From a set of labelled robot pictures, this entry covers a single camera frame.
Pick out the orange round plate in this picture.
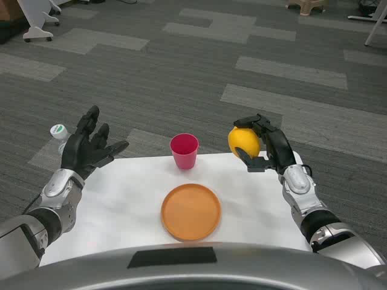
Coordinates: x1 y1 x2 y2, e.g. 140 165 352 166
160 183 222 242

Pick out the yellow lemon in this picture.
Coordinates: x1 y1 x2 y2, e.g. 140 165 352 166
227 126 261 160

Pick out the silver robot chest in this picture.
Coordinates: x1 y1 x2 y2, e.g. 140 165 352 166
0 241 387 290

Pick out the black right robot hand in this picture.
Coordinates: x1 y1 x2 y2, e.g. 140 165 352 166
233 113 298 175

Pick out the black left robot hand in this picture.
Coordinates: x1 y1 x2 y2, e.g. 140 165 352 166
60 105 130 181

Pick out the white wheeled stand base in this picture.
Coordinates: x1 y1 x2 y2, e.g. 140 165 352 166
16 0 62 43

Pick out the beige plastic stool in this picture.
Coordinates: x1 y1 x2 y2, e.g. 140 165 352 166
285 0 330 17

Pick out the white desk leg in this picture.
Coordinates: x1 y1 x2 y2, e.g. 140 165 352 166
347 0 387 47

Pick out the clear bottle with green cap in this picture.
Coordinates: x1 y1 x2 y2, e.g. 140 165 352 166
50 123 73 155

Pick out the pink plastic cup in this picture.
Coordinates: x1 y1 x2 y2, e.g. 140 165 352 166
169 133 200 171

